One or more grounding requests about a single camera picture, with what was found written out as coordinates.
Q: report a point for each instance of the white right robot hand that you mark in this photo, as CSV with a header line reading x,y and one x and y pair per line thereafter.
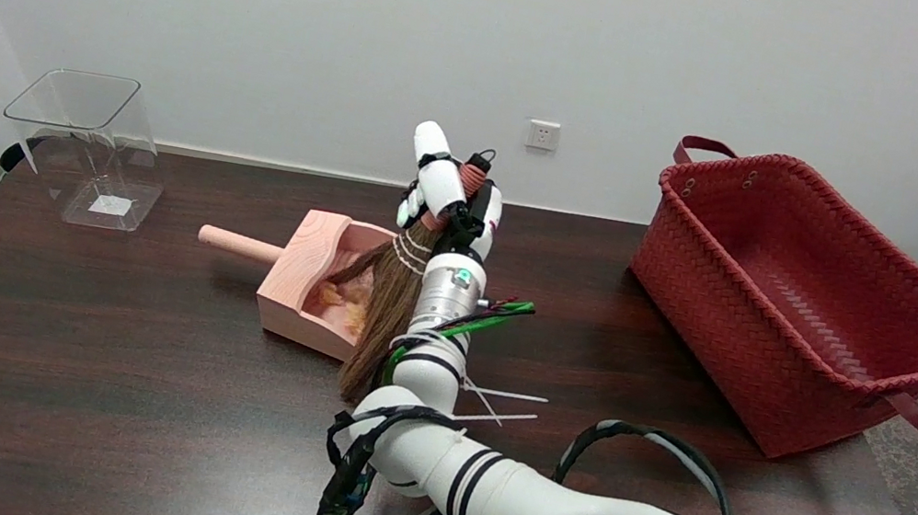
x,y
443,185

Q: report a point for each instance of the tan paper ball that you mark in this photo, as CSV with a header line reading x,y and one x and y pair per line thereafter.
x,y
356,317
331,295

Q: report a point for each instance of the light wooden dustpan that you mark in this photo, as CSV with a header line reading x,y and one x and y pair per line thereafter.
x,y
299,268

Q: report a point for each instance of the white zip tie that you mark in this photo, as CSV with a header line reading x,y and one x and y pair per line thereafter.
x,y
507,418
515,395

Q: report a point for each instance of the clear plastic container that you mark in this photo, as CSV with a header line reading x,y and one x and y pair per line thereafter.
x,y
90,149

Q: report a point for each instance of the red woven basket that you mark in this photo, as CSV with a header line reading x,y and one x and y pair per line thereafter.
x,y
790,285

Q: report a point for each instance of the white wall socket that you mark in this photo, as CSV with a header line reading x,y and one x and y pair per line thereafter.
x,y
543,135

